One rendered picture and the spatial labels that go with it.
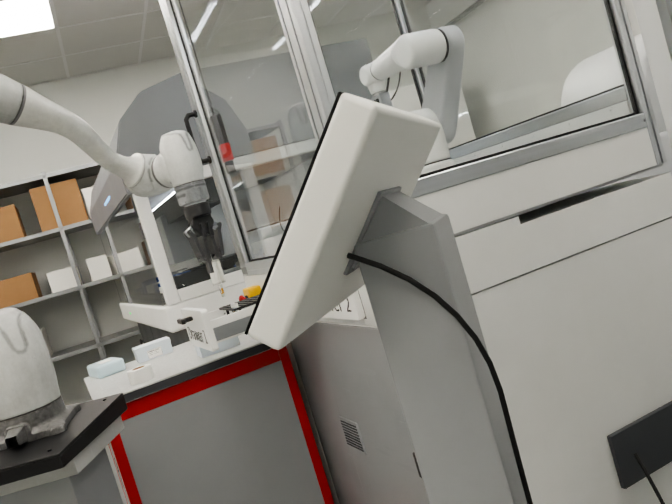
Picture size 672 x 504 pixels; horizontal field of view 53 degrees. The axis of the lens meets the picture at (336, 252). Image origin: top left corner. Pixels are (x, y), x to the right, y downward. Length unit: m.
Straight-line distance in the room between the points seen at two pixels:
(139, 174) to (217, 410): 0.72
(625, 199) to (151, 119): 1.75
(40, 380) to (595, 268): 1.33
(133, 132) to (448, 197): 1.51
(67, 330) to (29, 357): 4.53
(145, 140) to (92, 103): 3.52
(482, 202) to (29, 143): 5.00
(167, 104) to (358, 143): 2.08
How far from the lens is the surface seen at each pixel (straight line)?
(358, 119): 0.75
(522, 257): 1.67
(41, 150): 6.19
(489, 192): 1.64
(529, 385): 1.70
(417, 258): 0.93
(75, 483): 1.56
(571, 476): 1.81
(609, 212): 1.87
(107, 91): 6.27
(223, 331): 1.78
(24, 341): 1.57
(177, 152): 1.93
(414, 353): 0.96
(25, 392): 1.56
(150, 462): 2.04
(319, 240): 0.77
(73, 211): 5.65
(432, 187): 1.55
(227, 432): 2.07
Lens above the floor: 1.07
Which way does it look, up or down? 3 degrees down
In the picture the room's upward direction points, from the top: 17 degrees counter-clockwise
